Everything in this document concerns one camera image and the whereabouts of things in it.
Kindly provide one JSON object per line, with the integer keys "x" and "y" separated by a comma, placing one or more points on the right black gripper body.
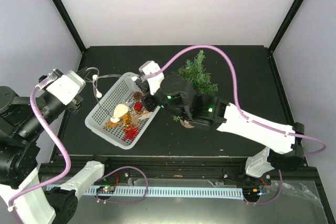
{"x": 176, "y": 111}

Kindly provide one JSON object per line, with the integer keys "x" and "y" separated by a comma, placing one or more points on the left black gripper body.
{"x": 75, "y": 104}

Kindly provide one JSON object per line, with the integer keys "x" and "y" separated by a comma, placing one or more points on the small green christmas tree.
{"x": 194, "y": 72}

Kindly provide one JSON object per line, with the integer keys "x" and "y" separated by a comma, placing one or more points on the red gift box ornament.
{"x": 138, "y": 106}

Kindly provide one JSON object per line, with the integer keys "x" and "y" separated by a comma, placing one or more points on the white perforated plastic basket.
{"x": 98, "y": 120}

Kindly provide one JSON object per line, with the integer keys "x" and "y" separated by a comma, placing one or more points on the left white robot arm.
{"x": 23, "y": 119}

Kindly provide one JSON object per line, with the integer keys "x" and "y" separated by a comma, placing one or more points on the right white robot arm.
{"x": 282, "y": 150}

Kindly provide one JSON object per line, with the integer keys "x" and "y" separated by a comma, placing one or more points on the gold gift box ornament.
{"x": 126, "y": 118}

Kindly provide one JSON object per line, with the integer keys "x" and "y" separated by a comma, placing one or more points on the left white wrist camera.
{"x": 66, "y": 87}

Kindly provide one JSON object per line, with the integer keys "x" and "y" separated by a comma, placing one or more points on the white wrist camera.
{"x": 66, "y": 87}
{"x": 150, "y": 73}

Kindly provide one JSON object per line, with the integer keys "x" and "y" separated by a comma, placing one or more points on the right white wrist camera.
{"x": 150, "y": 73}

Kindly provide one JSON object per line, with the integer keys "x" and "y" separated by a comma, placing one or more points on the white slotted cable duct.
{"x": 167, "y": 192}

